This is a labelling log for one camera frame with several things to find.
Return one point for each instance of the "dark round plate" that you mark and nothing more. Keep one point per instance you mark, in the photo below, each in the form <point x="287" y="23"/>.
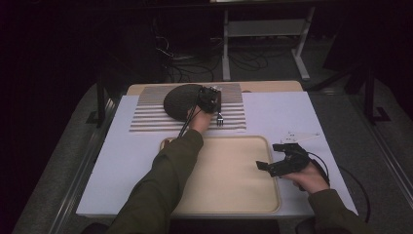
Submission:
<point x="178" y="100"/>

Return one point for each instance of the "metal rail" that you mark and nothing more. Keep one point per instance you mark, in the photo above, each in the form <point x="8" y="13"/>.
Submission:
<point x="87" y="152"/>
<point x="386" y="149"/>

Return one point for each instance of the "person's right hand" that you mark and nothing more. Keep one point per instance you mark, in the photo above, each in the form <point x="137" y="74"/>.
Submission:
<point x="308" y="180"/>

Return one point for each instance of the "beige tray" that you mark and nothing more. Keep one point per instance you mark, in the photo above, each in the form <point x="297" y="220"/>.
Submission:
<point x="240" y="182"/>

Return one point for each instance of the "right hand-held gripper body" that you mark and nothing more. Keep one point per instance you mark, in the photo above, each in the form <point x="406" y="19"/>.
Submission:
<point x="292" y="162"/>

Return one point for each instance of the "person's left hand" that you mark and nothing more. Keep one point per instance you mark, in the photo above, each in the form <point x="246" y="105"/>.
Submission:
<point x="199" y="122"/>

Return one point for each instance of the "black metal stand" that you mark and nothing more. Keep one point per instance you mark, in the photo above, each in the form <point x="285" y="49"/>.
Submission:
<point x="100" y="97"/>
<point x="369" y="94"/>

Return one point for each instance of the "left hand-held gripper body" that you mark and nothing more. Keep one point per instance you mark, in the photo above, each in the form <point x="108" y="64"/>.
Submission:
<point x="207" y="99"/>

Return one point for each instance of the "striped woven placemat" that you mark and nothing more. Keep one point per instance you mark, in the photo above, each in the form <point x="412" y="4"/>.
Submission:
<point x="146" y="113"/>

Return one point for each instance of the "white metal desk frame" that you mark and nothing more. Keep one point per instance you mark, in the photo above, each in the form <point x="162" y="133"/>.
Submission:
<point x="259" y="28"/>

